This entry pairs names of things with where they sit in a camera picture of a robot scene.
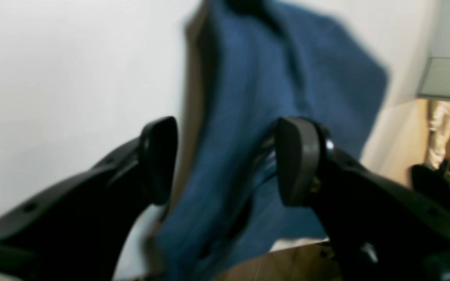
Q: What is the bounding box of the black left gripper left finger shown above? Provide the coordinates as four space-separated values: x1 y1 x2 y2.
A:
0 117 178 281

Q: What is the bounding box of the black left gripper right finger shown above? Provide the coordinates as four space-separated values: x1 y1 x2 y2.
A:
275 117 450 281

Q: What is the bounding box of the dark navy t-shirt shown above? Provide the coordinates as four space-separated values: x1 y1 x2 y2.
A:
156 0 388 281

